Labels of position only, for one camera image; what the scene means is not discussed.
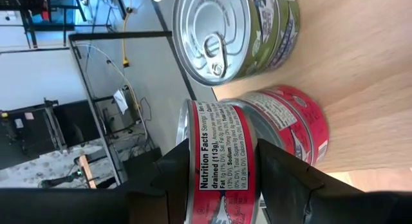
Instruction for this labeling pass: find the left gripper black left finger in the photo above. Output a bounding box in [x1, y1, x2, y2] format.
[126, 138, 191, 224]

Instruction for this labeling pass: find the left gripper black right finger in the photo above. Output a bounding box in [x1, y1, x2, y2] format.
[256, 138, 371, 224]

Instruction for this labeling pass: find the red tuna can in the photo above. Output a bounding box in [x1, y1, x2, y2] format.
[221, 85, 310, 163]
[273, 84, 330, 167]
[175, 99, 261, 224]

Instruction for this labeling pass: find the green albacore tuna can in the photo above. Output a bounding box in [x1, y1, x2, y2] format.
[172, 0, 284, 87]
[267, 0, 301, 70]

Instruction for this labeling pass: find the wooden plank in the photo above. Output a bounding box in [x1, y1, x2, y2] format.
[78, 154, 98, 190]

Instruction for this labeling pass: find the white paper label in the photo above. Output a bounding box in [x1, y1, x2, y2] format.
[112, 88, 129, 115]

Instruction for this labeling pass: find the black cabinet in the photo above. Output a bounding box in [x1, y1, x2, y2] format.
[0, 100, 102, 172]

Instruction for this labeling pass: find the wooden shelf with black frame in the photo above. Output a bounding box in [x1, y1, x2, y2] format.
[68, 0, 412, 193]

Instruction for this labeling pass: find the yellow cable with plug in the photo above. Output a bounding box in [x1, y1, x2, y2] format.
[120, 0, 133, 68]

